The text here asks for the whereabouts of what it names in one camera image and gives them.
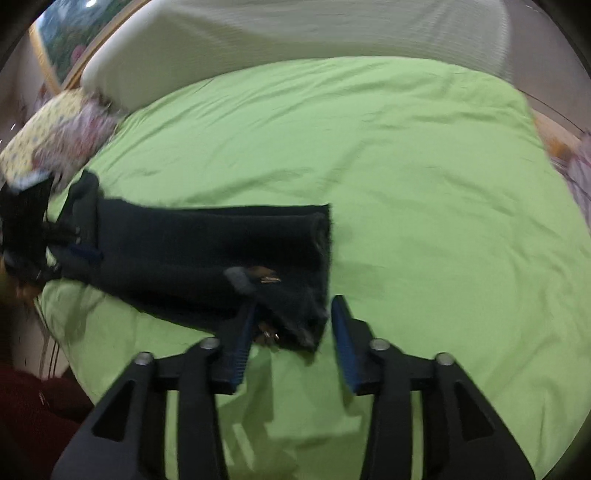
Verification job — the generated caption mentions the left forearm red sleeve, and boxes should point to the left forearm red sleeve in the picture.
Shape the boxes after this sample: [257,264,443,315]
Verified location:
[1,364,93,479]

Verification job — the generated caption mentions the yellow patterned pillow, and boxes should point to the yellow patterned pillow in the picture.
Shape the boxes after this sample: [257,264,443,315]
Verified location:
[1,89,86,181]

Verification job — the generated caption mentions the pink floral pillow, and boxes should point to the pink floral pillow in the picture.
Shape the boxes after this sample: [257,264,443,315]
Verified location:
[32,94,127,195]

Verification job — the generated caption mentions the light green bed sheet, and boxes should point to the light green bed sheet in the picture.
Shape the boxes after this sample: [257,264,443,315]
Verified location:
[38,57,590,479]

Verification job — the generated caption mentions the white striped headboard cushion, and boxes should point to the white striped headboard cushion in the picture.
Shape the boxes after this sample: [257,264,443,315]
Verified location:
[81,1,512,111]

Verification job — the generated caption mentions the pink floral blanket right side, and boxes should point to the pink floral blanket right side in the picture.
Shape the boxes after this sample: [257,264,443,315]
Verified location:
[551,131,591,227]

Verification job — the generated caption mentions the black fleece pants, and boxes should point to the black fleece pants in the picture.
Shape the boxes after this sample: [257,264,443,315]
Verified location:
[52,172,332,352]

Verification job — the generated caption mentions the gold framed landscape painting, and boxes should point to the gold framed landscape painting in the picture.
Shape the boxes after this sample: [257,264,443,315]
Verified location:
[29,0,146,94]

